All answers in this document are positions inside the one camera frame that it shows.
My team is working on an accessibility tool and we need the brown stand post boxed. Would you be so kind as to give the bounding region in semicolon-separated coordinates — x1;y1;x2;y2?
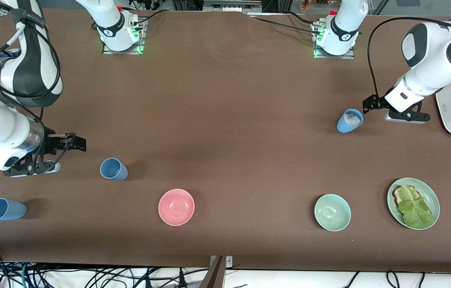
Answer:
200;256;226;288

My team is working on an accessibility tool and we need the green lettuce leaf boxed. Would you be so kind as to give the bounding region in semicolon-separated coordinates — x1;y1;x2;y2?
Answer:
398;185;436;228

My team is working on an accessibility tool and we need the pink bowl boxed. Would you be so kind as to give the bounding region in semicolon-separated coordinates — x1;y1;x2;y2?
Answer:
158;189;195;226

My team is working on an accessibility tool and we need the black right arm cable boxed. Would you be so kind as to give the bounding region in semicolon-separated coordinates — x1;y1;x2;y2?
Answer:
0;20;77;165

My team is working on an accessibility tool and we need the metal clamp bracket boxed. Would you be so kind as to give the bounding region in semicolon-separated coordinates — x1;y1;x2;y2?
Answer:
210;255;234;268

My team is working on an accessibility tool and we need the mint green bowl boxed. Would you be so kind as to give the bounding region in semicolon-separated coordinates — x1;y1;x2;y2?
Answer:
314;194;351;232

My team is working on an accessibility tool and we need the blue plastic cup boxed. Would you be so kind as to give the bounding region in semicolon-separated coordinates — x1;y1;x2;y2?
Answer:
0;198;27;221
337;109;364;133
100;158;129;181

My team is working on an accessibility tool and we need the black cable tangle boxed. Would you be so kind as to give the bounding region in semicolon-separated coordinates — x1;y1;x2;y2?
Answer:
30;264;210;288

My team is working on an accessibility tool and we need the black base cable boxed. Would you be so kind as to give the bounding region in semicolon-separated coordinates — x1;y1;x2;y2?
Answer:
249;11;322;34
132;9;166;25

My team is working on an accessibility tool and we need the toast slice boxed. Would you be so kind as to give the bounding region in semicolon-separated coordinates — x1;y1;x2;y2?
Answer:
393;185;433;214

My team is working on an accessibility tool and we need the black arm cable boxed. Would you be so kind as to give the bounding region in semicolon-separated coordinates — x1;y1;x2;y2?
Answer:
0;20;77;165
367;16;451;98

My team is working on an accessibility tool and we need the brown table mat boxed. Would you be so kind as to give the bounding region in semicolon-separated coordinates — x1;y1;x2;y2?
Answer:
0;8;451;273

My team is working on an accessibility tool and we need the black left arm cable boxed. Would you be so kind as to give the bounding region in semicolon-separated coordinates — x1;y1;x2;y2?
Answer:
367;16;451;98

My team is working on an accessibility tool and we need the green plate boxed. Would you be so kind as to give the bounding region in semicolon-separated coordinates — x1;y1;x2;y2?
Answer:
387;178;440;230

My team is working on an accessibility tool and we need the dried flower decoration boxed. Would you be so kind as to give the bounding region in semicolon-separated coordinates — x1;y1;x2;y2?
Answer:
299;0;330;10

